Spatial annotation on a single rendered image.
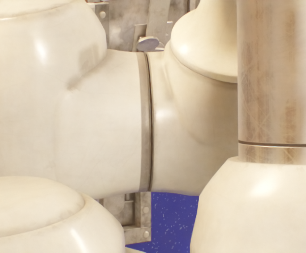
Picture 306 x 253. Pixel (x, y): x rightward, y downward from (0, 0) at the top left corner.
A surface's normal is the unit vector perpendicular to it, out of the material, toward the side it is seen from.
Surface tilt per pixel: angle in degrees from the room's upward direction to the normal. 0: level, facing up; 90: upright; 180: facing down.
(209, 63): 58
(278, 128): 83
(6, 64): 80
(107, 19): 90
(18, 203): 9
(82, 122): 87
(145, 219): 90
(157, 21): 105
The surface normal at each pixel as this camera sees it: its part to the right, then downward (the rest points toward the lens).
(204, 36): -0.65, -0.17
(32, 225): 0.28, -0.55
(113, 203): 0.46, 0.20
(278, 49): -0.57, 0.06
